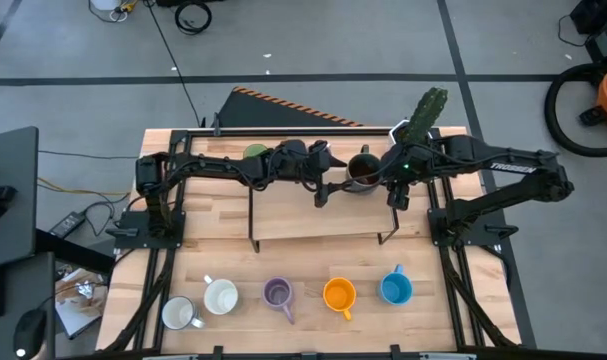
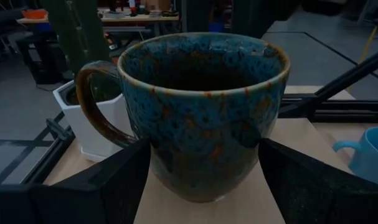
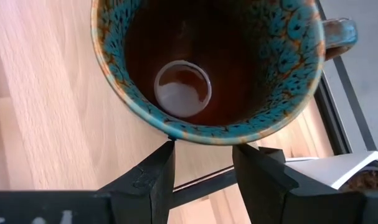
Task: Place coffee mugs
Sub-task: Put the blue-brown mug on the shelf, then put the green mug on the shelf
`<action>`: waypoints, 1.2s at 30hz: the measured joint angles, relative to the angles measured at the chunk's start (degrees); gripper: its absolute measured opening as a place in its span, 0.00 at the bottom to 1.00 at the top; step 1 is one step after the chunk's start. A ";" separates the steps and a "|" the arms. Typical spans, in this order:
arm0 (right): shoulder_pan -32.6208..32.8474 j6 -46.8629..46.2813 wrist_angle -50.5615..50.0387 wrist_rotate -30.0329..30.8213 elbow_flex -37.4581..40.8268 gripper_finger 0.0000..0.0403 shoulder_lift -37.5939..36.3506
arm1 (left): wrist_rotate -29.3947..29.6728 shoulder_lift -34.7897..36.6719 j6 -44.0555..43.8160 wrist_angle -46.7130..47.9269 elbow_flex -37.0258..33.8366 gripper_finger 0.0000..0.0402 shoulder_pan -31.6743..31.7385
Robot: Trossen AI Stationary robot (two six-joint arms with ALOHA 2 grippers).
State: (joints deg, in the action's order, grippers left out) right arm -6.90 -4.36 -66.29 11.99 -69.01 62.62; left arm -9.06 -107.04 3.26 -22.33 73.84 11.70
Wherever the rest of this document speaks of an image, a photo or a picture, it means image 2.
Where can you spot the blue brown speckled mug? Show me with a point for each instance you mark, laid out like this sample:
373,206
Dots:
201,124

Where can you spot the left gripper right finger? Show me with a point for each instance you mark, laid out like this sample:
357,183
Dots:
300,193

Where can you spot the orange bin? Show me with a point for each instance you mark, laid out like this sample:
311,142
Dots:
34,14

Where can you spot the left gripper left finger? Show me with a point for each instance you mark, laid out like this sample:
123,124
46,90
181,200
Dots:
126,186

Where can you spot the wooden workbench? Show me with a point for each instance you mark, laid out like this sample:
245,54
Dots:
129,19

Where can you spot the green cactus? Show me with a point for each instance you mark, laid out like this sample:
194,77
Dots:
76,37

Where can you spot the light blue faceted mug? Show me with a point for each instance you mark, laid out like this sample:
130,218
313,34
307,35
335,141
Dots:
372,155

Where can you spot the white hexagonal planter pot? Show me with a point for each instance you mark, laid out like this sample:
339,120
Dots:
92,130

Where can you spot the wooden shelf riser black legs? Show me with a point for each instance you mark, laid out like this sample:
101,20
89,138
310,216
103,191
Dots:
207,214

